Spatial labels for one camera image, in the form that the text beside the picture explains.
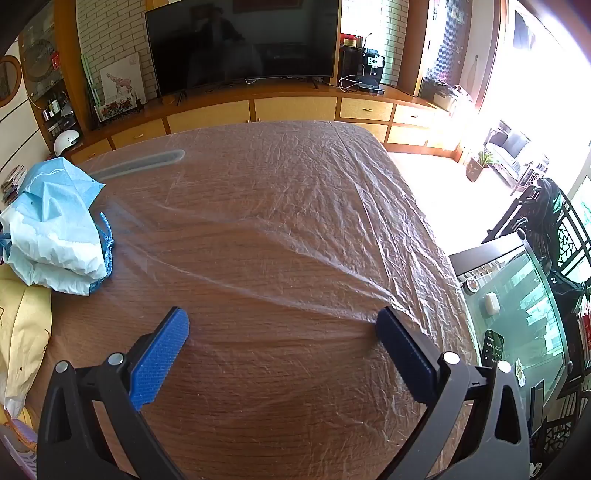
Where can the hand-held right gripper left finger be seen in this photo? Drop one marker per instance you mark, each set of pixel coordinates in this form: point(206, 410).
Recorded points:
point(159, 355)

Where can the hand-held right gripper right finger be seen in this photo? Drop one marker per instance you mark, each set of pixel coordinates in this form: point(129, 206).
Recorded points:
point(406, 355)

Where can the yellow paper bag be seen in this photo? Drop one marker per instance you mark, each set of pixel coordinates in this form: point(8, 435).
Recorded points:
point(23, 323)

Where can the black smartphone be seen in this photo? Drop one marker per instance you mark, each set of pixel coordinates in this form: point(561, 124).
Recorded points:
point(494, 348)

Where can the white earbud case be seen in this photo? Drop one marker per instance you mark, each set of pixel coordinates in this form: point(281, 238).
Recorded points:
point(489, 303)

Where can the glass side table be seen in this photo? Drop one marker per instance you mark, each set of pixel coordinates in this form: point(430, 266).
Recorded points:
point(526, 295)

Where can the purple plastic basket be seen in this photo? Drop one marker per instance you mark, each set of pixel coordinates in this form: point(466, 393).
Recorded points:
point(16, 452)

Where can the blue plastic bag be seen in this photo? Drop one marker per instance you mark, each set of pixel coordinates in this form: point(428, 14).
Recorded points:
point(51, 203)

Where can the clear plastic table cover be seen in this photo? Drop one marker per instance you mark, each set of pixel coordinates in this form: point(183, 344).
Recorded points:
point(277, 207)

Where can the dark jacket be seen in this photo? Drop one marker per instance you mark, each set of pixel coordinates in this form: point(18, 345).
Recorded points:
point(549, 221)

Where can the potted plant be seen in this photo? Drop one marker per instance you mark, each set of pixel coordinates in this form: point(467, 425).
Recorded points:
point(478, 166)

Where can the dark wooden armchair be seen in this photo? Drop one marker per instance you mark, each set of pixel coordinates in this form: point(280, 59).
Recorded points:
point(512, 147)

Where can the white helmet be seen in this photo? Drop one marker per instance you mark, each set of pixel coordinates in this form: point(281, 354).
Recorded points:
point(66, 141)

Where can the floral picture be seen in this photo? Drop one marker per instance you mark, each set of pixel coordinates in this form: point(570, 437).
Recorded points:
point(115, 110)

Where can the wooden television cabinet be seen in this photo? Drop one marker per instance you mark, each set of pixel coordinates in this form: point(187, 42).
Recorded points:
point(295, 108)

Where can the framed horse picture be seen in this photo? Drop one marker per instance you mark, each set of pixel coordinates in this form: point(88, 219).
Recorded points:
point(121, 78)

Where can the black coffee machine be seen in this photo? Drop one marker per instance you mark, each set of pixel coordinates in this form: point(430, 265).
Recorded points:
point(364, 67)

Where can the round wooden framed mirror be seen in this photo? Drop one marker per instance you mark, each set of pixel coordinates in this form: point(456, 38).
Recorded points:
point(17, 78)

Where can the round fan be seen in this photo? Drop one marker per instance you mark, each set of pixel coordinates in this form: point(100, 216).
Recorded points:
point(39, 60)

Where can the black flat screen television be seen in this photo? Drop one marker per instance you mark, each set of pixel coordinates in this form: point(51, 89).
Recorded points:
point(240, 41)

